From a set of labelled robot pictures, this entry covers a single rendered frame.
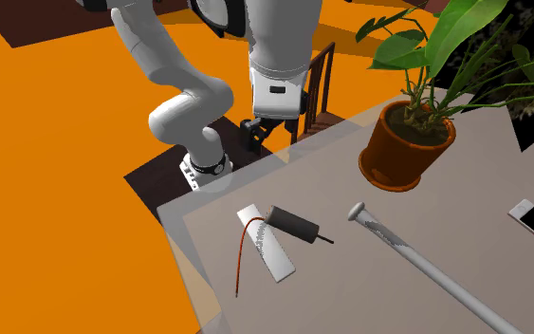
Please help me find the grey baseball bat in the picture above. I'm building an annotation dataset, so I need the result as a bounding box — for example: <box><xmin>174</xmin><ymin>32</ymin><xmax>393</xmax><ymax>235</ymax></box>
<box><xmin>346</xmin><ymin>200</ymin><xmax>525</xmax><ymax>334</ymax></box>

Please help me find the dark robot stand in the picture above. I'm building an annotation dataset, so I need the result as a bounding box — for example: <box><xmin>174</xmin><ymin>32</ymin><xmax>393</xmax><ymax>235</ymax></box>
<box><xmin>123</xmin><ymin>115</ymin><xmax>292</xmax><ymax>224</ymax></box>

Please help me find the dark grey cylinder, red cord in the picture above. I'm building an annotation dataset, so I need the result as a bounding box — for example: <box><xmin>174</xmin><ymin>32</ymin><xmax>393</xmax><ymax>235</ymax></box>
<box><xmin>234</xmin><ymin>205</ymin><xmax>335</xmax><ymax>299</ymax></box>

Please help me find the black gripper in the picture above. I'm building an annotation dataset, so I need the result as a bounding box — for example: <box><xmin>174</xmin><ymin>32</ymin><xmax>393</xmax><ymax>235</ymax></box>
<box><xmin>240</xmin><ymin>116</ymin><xmax>302</xmax><ymax>157</ymax></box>

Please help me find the white flat rectangular bar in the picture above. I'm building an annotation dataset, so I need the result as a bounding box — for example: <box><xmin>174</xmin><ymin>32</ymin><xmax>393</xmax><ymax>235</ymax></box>
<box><xmin>236</xmin><ymin>203</ymin><xmax>297</xmax><ymax>285</ymax></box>

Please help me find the brown wooden chair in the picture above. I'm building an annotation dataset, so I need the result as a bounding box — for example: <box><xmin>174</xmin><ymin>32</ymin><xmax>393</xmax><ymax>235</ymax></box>
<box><xmin>289</xmin><ymin>41</ymin><xmax>347</xmax><ymax>145</ymax></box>

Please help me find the green plant in orange pot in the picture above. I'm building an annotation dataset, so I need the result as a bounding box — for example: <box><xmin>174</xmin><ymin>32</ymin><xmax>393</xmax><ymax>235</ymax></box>
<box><xmin>355</xmin><ymin>0</ymin><xmax>534</xmax><ymax>194</ymax></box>

